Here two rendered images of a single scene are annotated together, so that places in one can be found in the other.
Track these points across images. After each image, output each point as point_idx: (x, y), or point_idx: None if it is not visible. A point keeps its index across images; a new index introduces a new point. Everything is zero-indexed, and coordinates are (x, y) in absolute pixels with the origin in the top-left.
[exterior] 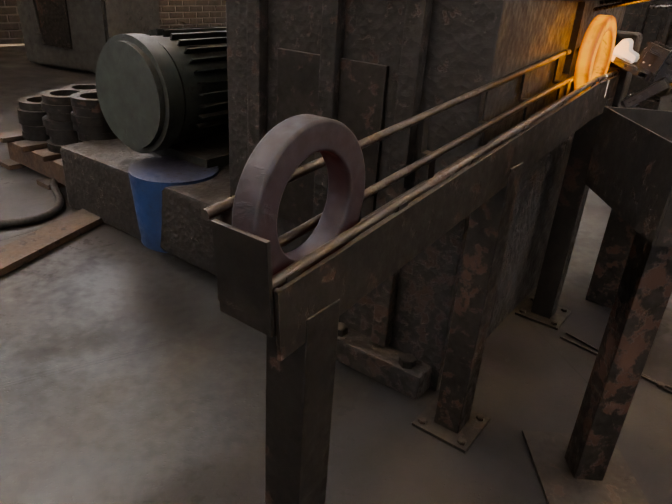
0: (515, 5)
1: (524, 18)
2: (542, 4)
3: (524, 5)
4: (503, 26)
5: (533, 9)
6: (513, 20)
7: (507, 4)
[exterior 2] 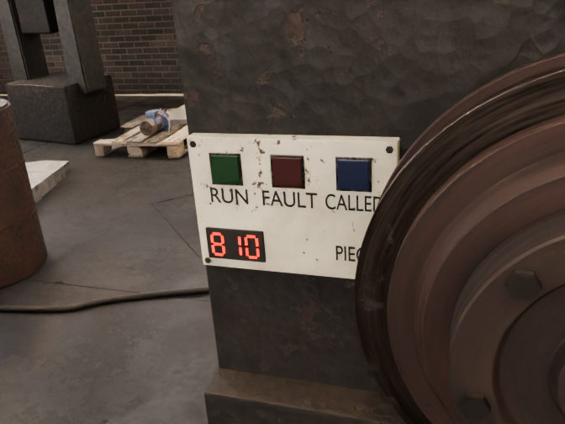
0: (239, 404)
1: (280, 423)
2: (340, 420)
3: (270, 409)
4: (216, 418)
5: (307, 420)
6: (243, 418)
7: (213, 398)
